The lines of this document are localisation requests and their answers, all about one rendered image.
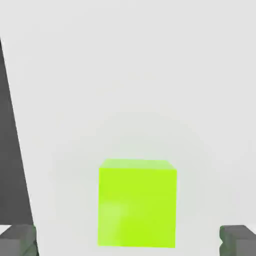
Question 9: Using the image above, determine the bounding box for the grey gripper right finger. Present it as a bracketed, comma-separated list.
[219, 224, 256, 256]

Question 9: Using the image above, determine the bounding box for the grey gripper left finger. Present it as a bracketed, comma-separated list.
[0, 224, 40, 256]

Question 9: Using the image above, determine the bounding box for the small green cube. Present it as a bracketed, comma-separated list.
[97, 158, 178, 249]

